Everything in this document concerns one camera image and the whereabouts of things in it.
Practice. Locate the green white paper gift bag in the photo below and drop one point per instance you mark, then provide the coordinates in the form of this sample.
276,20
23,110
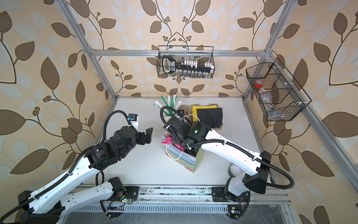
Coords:
186,160

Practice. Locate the grey tape roll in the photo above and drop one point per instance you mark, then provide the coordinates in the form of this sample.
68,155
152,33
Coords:
234,170

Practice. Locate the black wire basket rear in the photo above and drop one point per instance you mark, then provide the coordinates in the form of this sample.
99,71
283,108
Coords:
201,53

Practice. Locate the yellow paper napkin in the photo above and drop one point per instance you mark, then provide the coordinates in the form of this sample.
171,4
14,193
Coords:
195,109

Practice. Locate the green wrapped straw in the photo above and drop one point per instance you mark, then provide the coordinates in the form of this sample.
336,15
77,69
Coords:
168,101

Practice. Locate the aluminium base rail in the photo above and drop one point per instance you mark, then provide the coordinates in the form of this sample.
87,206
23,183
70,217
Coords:
197,194

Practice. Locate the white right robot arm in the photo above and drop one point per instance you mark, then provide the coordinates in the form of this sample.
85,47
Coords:
253,167

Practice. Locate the brown pulp cup carrier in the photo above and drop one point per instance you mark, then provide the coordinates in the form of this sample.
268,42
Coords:
187,110

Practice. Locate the white wrapped straw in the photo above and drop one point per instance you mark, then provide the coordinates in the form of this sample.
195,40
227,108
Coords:
159,106

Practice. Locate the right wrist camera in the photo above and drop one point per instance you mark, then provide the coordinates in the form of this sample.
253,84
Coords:
182,114

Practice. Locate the black wire basket right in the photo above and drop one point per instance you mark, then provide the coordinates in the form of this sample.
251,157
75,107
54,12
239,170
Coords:
284,98

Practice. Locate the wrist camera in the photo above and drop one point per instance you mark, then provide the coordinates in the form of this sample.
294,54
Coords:
134,120
182,114

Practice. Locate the black paper napkin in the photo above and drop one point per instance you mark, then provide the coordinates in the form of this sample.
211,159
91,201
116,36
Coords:
211,118

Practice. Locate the red capped clear bottle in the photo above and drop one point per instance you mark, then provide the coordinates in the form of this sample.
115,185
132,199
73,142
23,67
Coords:
259,85

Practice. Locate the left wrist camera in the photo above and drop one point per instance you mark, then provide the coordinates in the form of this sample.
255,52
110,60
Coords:
134,120

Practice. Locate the black handheld tool in basket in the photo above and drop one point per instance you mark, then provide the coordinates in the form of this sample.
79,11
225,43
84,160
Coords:
185,66

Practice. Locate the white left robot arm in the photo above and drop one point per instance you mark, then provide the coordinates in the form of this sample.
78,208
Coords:
55,200

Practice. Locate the magenta paper napkin stack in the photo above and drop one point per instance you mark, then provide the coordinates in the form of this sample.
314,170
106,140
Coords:
169,140

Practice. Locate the black wire basket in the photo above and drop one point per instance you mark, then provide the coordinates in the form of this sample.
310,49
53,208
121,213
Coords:
201,53
284,98

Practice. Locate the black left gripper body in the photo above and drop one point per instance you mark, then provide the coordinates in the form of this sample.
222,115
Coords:
139,139

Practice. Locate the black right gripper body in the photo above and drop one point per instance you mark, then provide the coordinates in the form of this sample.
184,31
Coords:
182,141

